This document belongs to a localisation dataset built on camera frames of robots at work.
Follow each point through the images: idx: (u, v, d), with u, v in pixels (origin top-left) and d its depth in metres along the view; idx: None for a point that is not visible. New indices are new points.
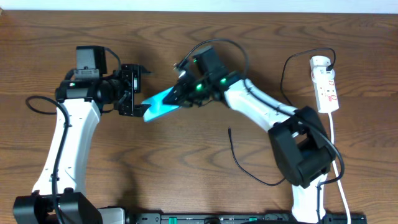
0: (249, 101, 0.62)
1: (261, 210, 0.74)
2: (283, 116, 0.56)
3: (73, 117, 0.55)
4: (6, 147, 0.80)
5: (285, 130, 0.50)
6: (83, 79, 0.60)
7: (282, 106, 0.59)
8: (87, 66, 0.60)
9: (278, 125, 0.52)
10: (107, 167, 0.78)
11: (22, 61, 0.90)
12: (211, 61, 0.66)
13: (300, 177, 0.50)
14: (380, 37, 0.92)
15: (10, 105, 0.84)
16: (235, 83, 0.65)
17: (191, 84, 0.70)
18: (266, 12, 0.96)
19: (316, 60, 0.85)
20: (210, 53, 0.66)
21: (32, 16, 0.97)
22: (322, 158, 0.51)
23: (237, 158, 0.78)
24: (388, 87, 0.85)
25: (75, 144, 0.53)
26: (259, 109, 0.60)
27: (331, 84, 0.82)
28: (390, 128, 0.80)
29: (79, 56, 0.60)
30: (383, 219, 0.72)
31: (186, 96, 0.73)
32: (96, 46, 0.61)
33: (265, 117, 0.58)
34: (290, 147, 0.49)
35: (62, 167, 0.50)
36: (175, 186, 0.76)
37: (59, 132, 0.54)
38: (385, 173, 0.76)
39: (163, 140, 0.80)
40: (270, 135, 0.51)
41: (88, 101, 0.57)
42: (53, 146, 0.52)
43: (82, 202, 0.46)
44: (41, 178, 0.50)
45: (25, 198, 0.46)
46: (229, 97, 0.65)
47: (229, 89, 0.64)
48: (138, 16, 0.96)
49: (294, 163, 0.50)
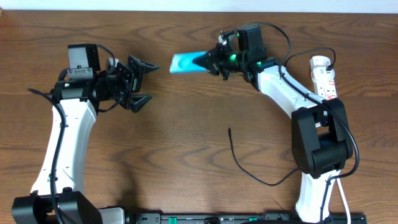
0: (280, 84, 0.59)
1: (261, 210, 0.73)
2: (311, 104, 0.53)
3: (69, 116, 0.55)
4: (5, 147, 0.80)
5: (310, 116, 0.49)
6: (78, 79, 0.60)
7: (311, 94, 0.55)
8: (81, 66, 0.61)
9: (303, 108, 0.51)
10: (107, 167, 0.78)
11: (22, 61, 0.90)
12: (254, 41, 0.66)
13: (312, 165, 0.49)
14: (380, 37, 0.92)
15: (10, 105, 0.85)
16: (270, 66, 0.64)
17: (226, 53, 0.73)
18: (266, 12, 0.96)
19: (316, 60, 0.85)
20: (257, 32, 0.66)
21: (33, 17, 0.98)
22: (338, 152, 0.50)
23: (237, 158, 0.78)
24: (389, 87, 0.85)
25: (72, 144, 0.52)
26: (286, 94, 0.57)
27: (331, 84, 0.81)
28: (391, 128, 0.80)
29: (72, 55, 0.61)
30: (384, 219, 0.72)
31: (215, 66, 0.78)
32: (87, 45, 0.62)
33: (292, 101, 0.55)
34: (311, 133, 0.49)
35: (60, 166, 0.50)
36: (175, 186, 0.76)
37: (55, 133, 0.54)
38: (386, 173, 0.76)
39: (163, 140, 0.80)
40: (293, 117, 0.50)
41: (84, 101, 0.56)
42: (50, 147, 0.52)
43: (82, 201, 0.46)
44: (39, 178, 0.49)
45: (25, 198, 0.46)
46: (260, 78, 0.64)
47: (262, 71, 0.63)
48: (139, 17, 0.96)
49: (310, 150, 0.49)
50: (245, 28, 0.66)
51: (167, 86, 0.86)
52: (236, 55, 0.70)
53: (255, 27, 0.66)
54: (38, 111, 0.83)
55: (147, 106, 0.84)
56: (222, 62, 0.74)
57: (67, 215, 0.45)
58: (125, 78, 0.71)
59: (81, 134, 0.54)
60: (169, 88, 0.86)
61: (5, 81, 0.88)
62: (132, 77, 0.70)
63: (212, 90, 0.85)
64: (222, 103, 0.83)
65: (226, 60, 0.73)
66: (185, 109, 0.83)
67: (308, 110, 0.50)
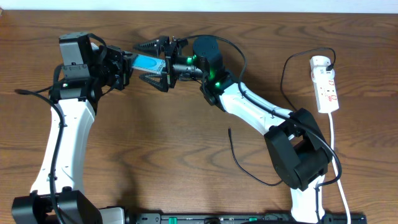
0: (243, 104, 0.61)
1: (261, 210, 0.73)
2: (279, 119, 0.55)
3: (68, 116, 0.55)
4: (5, 147, 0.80)
5: (282, 133, 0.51)
6: (76, 79, 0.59)
7: (277, 109, 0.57)
8: (74, 62, 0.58)
9: (273, 127, 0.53)
10: (107, 167, 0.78)
11: (23, 61, 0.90)
12: (215, 65, 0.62)
13: (298, 180, 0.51)
14: (380, 37, 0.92)
15: (11, 105, 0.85)
16: (230, 86, 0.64)
17: (178, 57, 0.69)
18: (266, 12, 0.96)
19: (316, 60, 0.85)
20: (217, 53, 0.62)
21: (33, 16, 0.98)
22: (319, 160, 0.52)
23: (237, 158, 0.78)
24: (390, 87, 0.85)
25: (70, 144, 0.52)
26: (254, 113, 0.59)
27: (331, 84, 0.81)
28: (390, 128, 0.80)
29: (65, 51, 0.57)
30: (383, 219, 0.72)
31: (168, 82, 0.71)
32: (79, 38, 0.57)
33: (261, 121, 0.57)
34: (287, 150, 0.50)
35: (59, 166, 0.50)
36: (175, 186, 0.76)
37: (54, 133, 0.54)
38: (385, 173, 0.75)
39: (163, 140, 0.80)
40: (266, 139, 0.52)
41: (82, 101, 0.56)
42: (50, 147, 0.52)
43: (82, 201, 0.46)
44: (38, 177, 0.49)
45: (25, 198, 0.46)
46: (222, 100, 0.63)
47: (224, 93, 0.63)
48: (139, 17, 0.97)
49: (292, 167, 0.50)
50: (203, 50, 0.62)
51: None
52: (192, 59, 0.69)
53: (215, 46, 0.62)
54: (38, 111, 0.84)
55: (147, 106, 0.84)
56: (176, 65, 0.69)
57: (68, 216, 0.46)
58: (112, 59, 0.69)
59: (80, 134, 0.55)
60: None
61: (5, 81, 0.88)
62: (120, 56, 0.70)
63: None
64: None
65: (179, 64, 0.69)
66: (185, 109, 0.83)
67: (278, 129, 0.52)
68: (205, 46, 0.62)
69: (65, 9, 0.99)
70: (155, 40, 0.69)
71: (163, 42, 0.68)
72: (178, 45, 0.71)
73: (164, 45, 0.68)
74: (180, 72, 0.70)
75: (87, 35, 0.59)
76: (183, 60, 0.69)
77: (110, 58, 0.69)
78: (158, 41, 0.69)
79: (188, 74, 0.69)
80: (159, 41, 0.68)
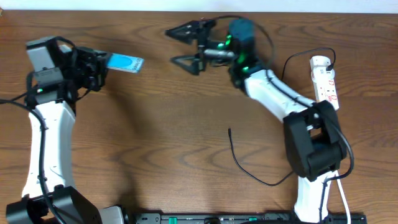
0: (268, 89, 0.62)
1: (261, 210, 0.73)
2: (300, 107, 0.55)
3: (50, 119, 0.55)
4: (5, 147, 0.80)
5: (301, 121, 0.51)
6: (50, 83, 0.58)
7: (301, 98, 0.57)
8: (46, 67, 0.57)
9: (295, 114, 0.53)
10: (107, 167, 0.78)
11: (22, 61, 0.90)
12: (246, 46, 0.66)
13: (308, 168, 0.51)
14: (380, 37, 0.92)
15: (11, 105, 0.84)
16: (257, 72, 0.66)
17: (210, 43, 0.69)
18: (266, 12, 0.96)
19: (316, 60, 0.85)
20: (250, 37, 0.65)
21: (33, 16, 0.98)
22: (332, 153, 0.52)
23: (237, 158, 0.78)
24: (389, 86, 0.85)
25: (55, 145, 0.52)
26: (277, 99, 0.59)
27: (331, 84, 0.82)
28: (390, 128, 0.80)
29: (34, 58, 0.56)
30: (383, 219, 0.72)
31: (199, 67, 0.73)
32: (46, 42, 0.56)
33: (282, 106, 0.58)
34: (304, 138, 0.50)
35: (46, 167, 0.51)
36: (174, 186, 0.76)
37: (37, 137, 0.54)
38: (385, 173, 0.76)
39: (163, 140, 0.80)
40: (285, 123, 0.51)
41: (60, 102, 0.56)
42: (33, 150, 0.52)
43: (76, 196, 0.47)
44: (28, 181, 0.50)
45: (17, 203, 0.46)
46: (249, 83, 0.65)
47: (250, 77, 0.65)
48: (139, 17, 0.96)
49: (306, 155, 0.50)
50: (237, 30, 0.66)
51: (166, 86, 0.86)
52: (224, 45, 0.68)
53: (249, 28, 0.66)
54: None
55: (147, 106, 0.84)
56: (209, 51, 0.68)
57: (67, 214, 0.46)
58: (85, 61, 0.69)
59: (63, 133, 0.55)
60: (169, 88, 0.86)
61: (5, 81, 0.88)
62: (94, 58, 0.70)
63: (212, 90, 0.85)
64: (222, 104, 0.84)
65: (212, 49, 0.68)
66: (185, 109, 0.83)
67: (300, 115, 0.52)
68: (241, 28, 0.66)
69: (65, 9, 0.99)
70: (186, 27, 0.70)
71: (196, 27, 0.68)
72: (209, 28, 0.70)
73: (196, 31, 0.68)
74: (212, 58, 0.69)
75: (53, 38, 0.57)
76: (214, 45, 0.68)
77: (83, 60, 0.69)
78: (190, 27, 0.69)
79: (220, 60, 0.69)
80: (191, 27, 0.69)
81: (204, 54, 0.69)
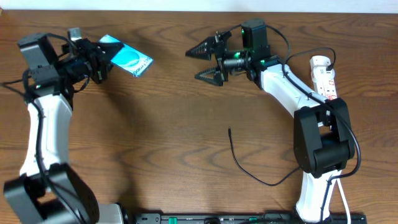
0: (282, 83, 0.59)
1: (261, 210, 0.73)
2: (313, 103, 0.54)
3: (46, 106, 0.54)
4: (5, 147, 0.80)
5: (313, 116, 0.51)
6: (47, 80, 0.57)
7: (314, 94, 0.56)
8: (41, 65, 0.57)
9: (306, 108, 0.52)
10: (107, 167, 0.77)
11: (22, 61, 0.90)
12: (260, 38, 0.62)
13: (313, 165, 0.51)
14: (380, 37, 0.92)
15: (11, 106, 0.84)
16: (273, 65, 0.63)
17: (227, 54, 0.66)
18: (265, 12, 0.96)
19: (316, 60, 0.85)
20: (263, 27, 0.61)
21: (32, 16, 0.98)
22: (340, 151, 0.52)
23: (237, 158, 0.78)
24: (389, 86, 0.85)
25: (51, 128, 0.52)
26: (290, 93, 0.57)
27: (331, 84, 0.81)
28: (390, 128, 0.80)
29: (30, 55, 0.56)
30: (383, 219, 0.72)
31: (221, 77, 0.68)
32: (40, 40, 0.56)
33: (295, 100, 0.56)
34: (313, 134, 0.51)
35: (44, 148, 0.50)
36: (174, 186, 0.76)
37: (33, 124, 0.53)
38: (385, 173, 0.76)
39: (163, 140, 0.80)
40: (296, 117, 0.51)
41: (58, 95, 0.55)
42: (30, 135, 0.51)
43: (71, 172, 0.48)
44: (26, 163, 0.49)
45: (15, 182, 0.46)
46: (263, 76, 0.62)
47: (266, 70, 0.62)
48: (138, 17, 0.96)
49: (312, 150, 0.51)
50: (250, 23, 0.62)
51: (166, 86, 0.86)
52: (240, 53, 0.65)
53: (261, 22, 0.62)
54: None
55: (147, 107, 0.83)
56: (227, 61, 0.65)
57: (64, 190, 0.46)
58: (86, 57, 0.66)
59: (60, 118, 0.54)
60: (169, 88, 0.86)
61: (5, 81, 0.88)
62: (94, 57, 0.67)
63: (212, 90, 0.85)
64: (222, 104, 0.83)
65: (229, 60, 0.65)
66: (185, 109, 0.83)
67: (312, 110, 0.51)
68: (254, 22, 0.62)
69: (65, 9, 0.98)
70: (204, 43, 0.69)
71: (212, 43, 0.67)
72: (224, 39, 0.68)
73: (212, 46, 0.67)
74: (232, 68, 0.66)
75: (46, 36, 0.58)
76: (231, 55, 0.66)
77: (84, 56, 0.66)
78: (206, 44, 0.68)
79: (239, 68, 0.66)
80: (207, 43, 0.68)
81: (223, 65, 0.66)
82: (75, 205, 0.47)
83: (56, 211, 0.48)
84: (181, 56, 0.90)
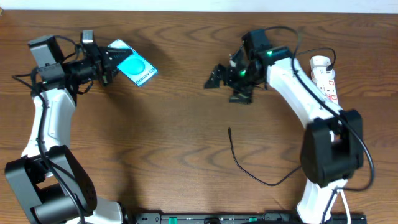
0: (293, 83, 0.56)
1: (261, 210, 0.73)
2: (327, 112, 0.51)
3: (51, 98, 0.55)
4: (5, 147, 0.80)
5: (325, 128, 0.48)
6: (52, 78, 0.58)
7: (328, 102, 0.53)
8: (48, 63, 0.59)
9: (319, 119, 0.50)
10: (107, 167, 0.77)
11: (22, 62, 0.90)
12: (260, 37, 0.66)
13: (322, 177, 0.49)
14: (380, 37, 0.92)
15: (11, 106, 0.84)
16: (282, 60, 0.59)
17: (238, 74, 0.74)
18: (265, 12, 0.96)
19: (316, 60, 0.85)
20: (261, 32, 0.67)
21: (32, 16, 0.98)
22: (351, 165, 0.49)
23: (237, 158, 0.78)
24: (389, 86, 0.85)
25: (55, 117, 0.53)
26: (302, 96, 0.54)
27: (331, 84, 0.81)
28: (390, 128, 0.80)
29: (37, 54, 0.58)
30: (383, 219, 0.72)
31: (242, 98, 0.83)
32: (48, 40, 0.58)
33: (306, 107, 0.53)
34: (325, 147, 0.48)
35: (46, 133, 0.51)
36: (174, 186, 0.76)
37: (38, 114, 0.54)
38: (385, 173, 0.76)
39: (163, 140, 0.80)
40: (308, 129, 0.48)
41: (62, 89, 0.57)
42: (34, 125, 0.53)
43: (69, 155, 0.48)
44: (27, 147, 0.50)
45: (17, 161, 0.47)
46: (271, 71, 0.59)
47: (274, 64, 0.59)
48: (139, 17, 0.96)
49: (323, 164, 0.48)
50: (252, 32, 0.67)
51: (166, 86, 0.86)
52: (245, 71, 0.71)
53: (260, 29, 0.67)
54: None
55: (147, 107, 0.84)
56: (236, 83, 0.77)
57: (63, 171, 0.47)
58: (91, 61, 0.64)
59: (63, 109, 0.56)
60: (169, 88, 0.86)
61: (5, 81, 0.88)
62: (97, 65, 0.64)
63: (212, 90, 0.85)
64: (222, 104, 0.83)
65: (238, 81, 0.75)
66: (185, 109, 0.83)
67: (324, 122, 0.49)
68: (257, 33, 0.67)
69: (65, 9, 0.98)
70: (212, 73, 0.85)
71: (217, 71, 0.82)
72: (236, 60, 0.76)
73: (219, 72, 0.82)
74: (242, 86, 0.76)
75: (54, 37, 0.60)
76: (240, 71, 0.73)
77: (89, 61, 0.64)
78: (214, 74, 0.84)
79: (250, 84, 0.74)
80: (214, 73, 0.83)
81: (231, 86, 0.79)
82: (74, 190, 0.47)
83: (56, 196, 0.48)
84: (181, 56, 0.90)
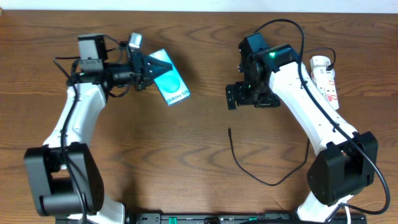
0: (301, 96, 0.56)
1: (261, 210, 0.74)
2: (339, 137, 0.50)
3: (84, 91, 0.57)
4: (5, 147, 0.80)
5: (339, 155, 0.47)
6: (90, 71, 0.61)
7: (338, 119, 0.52)
8: (91, 56, 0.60)
9: (333, 146, 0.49)
10: (107, 167, 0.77)
11: (22, 62, 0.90)
12: (257, 43, 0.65)
13: (331, 198, 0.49)
14: (380, 37, 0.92)
15: (12, 106, 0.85)
16: (286, 65, 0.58)
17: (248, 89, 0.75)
18: (265, 12, 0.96)
19: (315, 60, 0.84)
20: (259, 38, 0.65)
21: (32, 16, 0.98)
22: (360, 184, 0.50)
23: (237, 158, 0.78)
24: (389, 86, 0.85)
25: (84, 113, 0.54)
26: (311, 112, 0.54)
27: (331, 84, 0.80)
28: (390, 128, 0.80)
29: (81, 46, 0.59)
30: (383, 219, 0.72)
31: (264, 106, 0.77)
32: (96, 37, 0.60)
33: (316, 126, 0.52)
34: (338, 172, 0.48)
35: (71, 126, 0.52)
36: (175, 186, 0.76)
37: (68, 106, 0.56)
38: (385, 173, 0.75)
39: (163, 140, 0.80)
40: (322, 155, 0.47)
41: (96, 85, 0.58)
42: (63, 116, 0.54)
43: (88, 156, 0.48)
44: (51, 135, 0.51)
45: (38, 148, 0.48)
46: (274, 78, 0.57)
47: (278, 70, 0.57)
48: (139, 17, 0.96)
49: (334, 187, 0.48)
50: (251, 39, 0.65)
51: None
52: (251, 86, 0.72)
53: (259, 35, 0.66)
54: (39, 111, 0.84)
55: (148, 107, 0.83)
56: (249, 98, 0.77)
57: (77, 169, 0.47)
58: (132, 71, 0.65)
59: (92, 106, 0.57)
60: None
61: (5, 81, 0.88)
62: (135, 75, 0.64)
63: (212, 90, 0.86)
64: (222, 104, 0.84)
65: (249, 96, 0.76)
66: (185, 108, 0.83)
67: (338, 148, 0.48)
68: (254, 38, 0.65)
69: (64, 9, 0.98)
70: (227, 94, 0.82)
71: (229, 92, 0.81)
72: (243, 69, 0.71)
73: (232, 93, 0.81)
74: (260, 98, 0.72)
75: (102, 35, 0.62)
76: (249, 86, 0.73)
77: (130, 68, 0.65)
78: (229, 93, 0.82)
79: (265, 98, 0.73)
80: (229, 93, 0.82)
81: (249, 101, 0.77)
82: (82, 190, 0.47)
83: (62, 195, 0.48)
84: (181, 56, 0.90)
